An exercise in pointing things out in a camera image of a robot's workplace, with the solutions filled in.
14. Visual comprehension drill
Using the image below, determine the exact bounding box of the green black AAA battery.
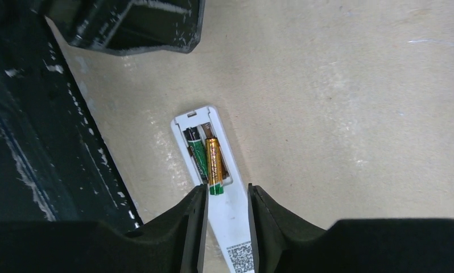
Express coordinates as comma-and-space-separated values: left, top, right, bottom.
184, 127, 208, 183

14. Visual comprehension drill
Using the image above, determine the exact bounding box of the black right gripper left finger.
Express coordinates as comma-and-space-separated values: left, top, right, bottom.
0, 185, 208, 272

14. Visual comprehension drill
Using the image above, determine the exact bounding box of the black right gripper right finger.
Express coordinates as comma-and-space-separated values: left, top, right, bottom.
247, 185, 454, 272

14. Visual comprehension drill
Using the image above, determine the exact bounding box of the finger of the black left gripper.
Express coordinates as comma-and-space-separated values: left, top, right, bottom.
42, 0, 205, 56

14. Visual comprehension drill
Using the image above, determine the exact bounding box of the gold green AAA battery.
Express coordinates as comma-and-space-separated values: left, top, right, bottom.
205, 137, 224, 196

